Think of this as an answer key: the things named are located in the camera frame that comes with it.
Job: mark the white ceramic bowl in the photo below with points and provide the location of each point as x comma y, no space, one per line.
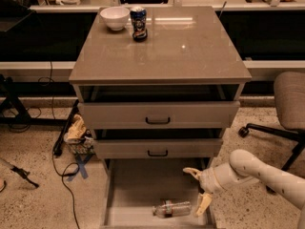
115,18

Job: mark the bottom grey drawer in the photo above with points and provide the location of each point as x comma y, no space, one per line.
135,186

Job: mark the grey drawer cabinet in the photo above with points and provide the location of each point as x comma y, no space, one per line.
187,57

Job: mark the basket with snack bags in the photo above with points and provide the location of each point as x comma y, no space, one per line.
78,137

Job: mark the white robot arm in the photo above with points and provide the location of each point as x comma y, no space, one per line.
244,168

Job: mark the grey office chair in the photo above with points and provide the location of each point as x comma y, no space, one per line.
289,100

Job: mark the black table frame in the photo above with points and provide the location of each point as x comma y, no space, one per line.
23,117

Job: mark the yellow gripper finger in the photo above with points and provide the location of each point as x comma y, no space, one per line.
193,172
204,201

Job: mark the top grey drawer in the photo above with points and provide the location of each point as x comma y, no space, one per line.
159,115

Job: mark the clear plastic water bottle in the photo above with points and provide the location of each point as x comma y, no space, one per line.
169,209

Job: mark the middle grey drawer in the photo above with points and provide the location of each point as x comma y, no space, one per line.
160,148

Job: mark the black power strip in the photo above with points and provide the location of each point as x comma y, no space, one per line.
57,150

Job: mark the blue soda can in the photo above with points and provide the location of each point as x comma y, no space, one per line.
138,17

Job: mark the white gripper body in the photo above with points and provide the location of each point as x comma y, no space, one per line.
207,180

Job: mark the grey drawer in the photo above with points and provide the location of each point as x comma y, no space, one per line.
135,186
160,148
159,115

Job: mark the black tripod leg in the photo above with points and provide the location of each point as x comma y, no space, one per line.
21,172

